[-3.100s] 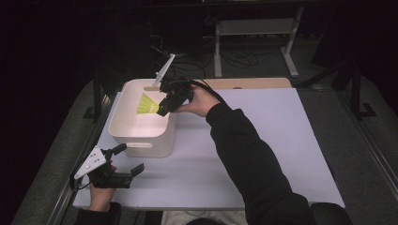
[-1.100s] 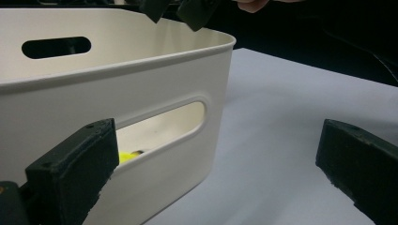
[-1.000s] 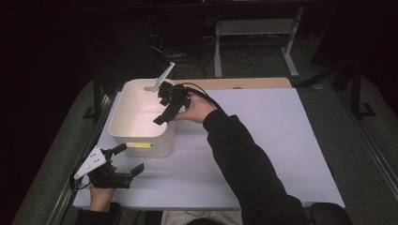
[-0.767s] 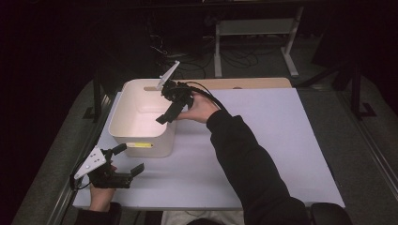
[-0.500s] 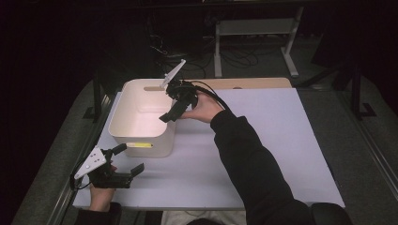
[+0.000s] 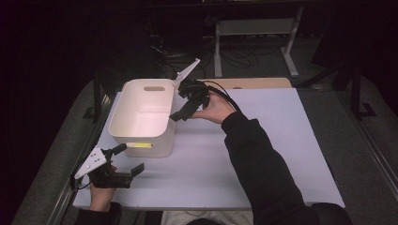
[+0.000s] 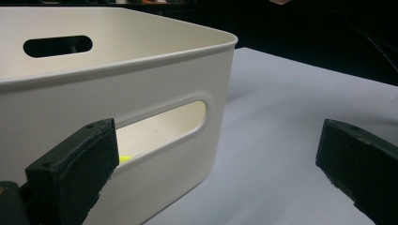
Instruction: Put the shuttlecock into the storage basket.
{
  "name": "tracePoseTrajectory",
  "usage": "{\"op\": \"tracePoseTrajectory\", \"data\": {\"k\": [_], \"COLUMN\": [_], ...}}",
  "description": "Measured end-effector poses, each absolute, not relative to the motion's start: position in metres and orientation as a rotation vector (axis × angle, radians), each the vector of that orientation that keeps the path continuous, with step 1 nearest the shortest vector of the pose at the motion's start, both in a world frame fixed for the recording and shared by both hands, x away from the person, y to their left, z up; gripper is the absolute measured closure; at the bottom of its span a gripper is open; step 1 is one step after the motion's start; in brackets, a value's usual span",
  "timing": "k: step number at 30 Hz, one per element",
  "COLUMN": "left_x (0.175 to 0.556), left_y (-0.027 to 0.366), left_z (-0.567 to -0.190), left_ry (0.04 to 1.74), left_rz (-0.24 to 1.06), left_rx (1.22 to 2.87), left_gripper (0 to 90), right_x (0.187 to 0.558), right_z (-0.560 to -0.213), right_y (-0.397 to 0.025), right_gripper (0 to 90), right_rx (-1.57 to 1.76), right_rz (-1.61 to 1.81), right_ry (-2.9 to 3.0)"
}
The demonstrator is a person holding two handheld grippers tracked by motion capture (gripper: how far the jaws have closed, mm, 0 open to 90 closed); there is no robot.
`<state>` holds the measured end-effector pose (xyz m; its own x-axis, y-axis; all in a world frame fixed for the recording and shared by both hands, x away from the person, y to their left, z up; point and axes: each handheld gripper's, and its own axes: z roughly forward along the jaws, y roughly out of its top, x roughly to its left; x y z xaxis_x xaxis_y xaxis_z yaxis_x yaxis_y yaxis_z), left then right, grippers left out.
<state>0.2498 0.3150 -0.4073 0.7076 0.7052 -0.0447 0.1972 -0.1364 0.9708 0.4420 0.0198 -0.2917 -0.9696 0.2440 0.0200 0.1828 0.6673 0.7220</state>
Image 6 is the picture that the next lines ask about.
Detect white metal table frame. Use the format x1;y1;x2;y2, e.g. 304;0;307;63
213;5;305;79

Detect person's light trousers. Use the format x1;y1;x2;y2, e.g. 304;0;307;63
160;209;255;225

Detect yellow shuttlecock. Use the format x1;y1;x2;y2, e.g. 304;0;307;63
127;142;154;149

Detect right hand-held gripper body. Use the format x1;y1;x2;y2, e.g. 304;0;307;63
172;57;211;111

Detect black floor cables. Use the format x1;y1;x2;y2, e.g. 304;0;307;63
145;17;283;81

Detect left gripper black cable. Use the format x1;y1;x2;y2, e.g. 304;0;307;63
69;158;94;192

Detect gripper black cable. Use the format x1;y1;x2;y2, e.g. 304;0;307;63
69;158;94;192
201;80;244;114

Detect wooden table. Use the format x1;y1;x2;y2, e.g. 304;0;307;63
200;77;293;91

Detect aluminium rail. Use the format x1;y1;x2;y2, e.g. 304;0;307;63
46;93;115;225
335;89;398;202

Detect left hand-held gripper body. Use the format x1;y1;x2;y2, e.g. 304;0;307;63
73;146;133;189

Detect black metal stand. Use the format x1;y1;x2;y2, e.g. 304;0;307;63
296;58;378;122
82;72;111;124

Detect person's right hand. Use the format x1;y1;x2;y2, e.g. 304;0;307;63
191;91;237;126

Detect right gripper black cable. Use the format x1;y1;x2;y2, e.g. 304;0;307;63
201;80;244;114

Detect person's left hand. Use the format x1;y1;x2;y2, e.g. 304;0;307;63
88;165;117;214

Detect white plastic storage bin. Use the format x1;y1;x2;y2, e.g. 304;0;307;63
107;78;178;158

